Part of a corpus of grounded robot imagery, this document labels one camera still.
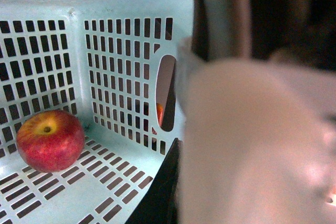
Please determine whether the red yellow apple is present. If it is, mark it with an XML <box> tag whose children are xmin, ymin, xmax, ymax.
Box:
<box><xmin>16</xmin><ymin>110</ymin><xmax>85</xmax><ymax>173</ymax></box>

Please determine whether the orange fruit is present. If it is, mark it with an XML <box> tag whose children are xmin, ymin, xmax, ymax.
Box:
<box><xmin>156</xmin><ymin>103</ymin><xmax>164</xmax><ymax>127</ymax></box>

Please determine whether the blurred white left gripper finger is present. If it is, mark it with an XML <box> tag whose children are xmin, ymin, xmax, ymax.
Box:
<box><xmin>176</xmin><ymin>38</ymin><xmax>335</xmax><ymax>223</ymax></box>

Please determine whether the light blue plastic basket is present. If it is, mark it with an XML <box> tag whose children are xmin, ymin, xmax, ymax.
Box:
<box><xmin>1</xmin><ymin>0</ymin><xmax>194</xmax><ymax>223</ymax></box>

